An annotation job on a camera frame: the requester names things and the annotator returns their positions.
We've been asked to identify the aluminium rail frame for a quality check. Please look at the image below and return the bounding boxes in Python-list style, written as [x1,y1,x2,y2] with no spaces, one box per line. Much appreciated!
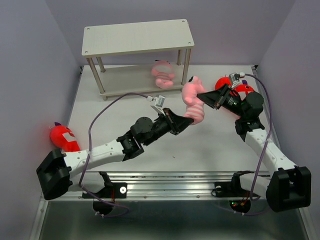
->
[40,65,317,240]

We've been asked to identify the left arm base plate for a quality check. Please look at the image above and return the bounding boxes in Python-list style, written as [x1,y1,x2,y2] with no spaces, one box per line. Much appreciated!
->
[84,182,128,199]

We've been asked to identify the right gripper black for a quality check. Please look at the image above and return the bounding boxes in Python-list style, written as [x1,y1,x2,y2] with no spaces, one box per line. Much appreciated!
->
[196,83,247,118]

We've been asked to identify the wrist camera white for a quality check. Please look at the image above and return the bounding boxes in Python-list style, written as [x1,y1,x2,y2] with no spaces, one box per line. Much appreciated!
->
[228,72,246,89]
[146,95,166,115]

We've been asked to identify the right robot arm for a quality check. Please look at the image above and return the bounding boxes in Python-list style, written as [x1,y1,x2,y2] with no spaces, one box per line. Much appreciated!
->
[197,84,312,213]

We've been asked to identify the white two-tier shelf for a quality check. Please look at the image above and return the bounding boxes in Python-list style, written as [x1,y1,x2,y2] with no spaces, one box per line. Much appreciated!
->
[81,19,195,101]

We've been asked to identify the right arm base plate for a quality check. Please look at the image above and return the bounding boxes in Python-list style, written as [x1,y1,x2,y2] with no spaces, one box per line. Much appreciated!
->
[211,181,241,198]

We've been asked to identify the red shark plush left wall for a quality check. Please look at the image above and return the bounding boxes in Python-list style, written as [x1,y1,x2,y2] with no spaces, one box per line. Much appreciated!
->
[49,122,81,152]

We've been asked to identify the red shark plush mouth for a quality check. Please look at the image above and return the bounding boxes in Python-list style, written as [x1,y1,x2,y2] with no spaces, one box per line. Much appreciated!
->
[235,79,255,96]

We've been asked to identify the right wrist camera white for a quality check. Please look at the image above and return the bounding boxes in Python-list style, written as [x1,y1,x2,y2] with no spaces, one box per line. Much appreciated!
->
[228,72,246,89]

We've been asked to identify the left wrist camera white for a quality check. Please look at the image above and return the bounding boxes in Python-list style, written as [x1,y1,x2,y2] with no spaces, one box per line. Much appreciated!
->
[146,95,166,115]

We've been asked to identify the pink striped plush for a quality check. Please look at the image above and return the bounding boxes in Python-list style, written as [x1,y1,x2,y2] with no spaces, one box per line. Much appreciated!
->
[151,60,175,89]
[181,76,206,125]

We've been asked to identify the red shark plush back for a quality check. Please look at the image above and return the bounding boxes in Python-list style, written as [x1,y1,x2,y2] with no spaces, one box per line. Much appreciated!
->
[214,76,232,90]

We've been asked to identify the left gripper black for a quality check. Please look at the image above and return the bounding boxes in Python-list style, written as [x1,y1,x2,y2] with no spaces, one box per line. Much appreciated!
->
[142,107,193,146]

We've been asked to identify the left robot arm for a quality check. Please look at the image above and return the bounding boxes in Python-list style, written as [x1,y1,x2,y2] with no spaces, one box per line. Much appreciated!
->
[36,108,194,200]

